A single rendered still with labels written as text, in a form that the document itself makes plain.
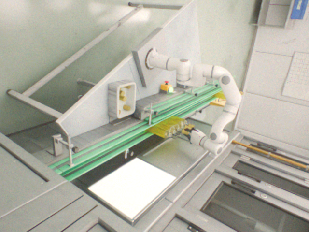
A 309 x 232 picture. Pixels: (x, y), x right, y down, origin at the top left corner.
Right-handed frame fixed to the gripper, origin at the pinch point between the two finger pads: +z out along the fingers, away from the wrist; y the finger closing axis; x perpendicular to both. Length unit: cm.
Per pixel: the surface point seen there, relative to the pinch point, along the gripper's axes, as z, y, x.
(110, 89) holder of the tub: 28, 30, 46
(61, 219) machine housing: -48, 23, 103
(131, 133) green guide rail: 12.8, 4.5, 39.5
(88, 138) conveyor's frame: 17, 6, 67
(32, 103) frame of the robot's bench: 61, 17, 86
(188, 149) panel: -2.7, -12.6, -0.5
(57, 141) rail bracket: 7, 16, 87
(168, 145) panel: 8.5, -12.6, 8.5
